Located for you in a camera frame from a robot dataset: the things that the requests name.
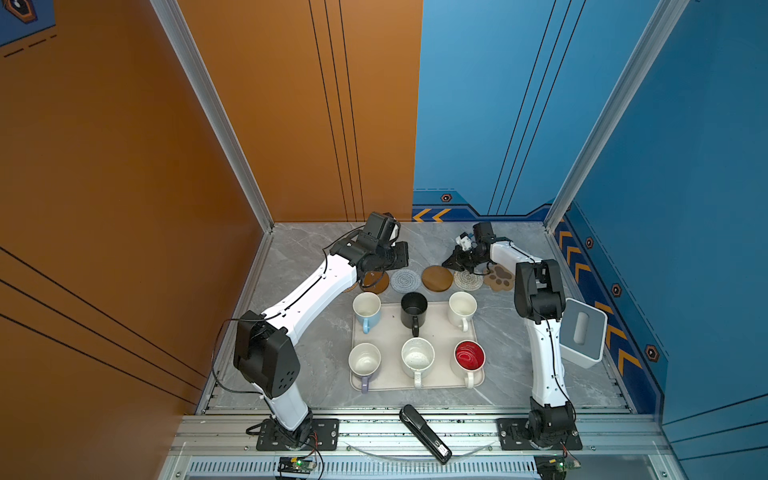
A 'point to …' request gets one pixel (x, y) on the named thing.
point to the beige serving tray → (395, 360)
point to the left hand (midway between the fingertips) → (410, 254)
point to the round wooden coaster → (437, 278)
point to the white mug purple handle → (364, 360)
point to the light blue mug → (366, 307)
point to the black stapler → (420, 427)
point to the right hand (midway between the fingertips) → (442, 264)
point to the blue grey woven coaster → (405, 281)
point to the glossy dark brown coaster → (371, 277)
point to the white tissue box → (583, 333)
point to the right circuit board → (555, 467)
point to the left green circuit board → (295, 465)
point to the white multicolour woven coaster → (467, 281)
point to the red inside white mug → (467, 360)
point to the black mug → (413, 311)
